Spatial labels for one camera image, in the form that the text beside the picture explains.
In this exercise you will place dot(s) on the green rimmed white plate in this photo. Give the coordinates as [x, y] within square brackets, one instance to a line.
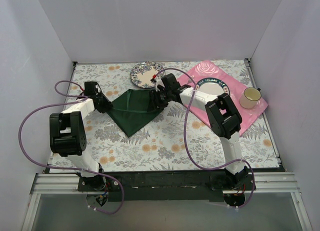
[212, 86]

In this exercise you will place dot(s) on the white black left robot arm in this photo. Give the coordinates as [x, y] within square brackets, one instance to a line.
[67, 130]

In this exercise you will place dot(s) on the dark green cloth napkin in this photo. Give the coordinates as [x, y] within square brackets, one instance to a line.
[132, 110]

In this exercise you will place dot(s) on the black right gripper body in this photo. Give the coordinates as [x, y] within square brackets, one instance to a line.
[155, 100]

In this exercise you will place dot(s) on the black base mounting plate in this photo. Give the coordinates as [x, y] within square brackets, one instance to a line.
[179, 185]

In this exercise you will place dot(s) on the cream enamel mug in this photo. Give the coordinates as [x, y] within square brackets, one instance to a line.
[250, 97]

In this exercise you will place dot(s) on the aluminium frame rail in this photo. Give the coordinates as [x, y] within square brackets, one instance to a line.
[63, 183]

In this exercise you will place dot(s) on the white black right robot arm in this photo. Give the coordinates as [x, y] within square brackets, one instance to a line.
[223, 116]

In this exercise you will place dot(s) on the blue floral ceramic plate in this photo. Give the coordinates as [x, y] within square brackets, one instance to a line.
[142, 73]

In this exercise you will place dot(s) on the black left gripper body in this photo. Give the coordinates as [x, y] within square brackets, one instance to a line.
[105, 106]

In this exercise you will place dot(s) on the pink rose placemat cloth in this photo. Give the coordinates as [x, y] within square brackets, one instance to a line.
[208, 69]

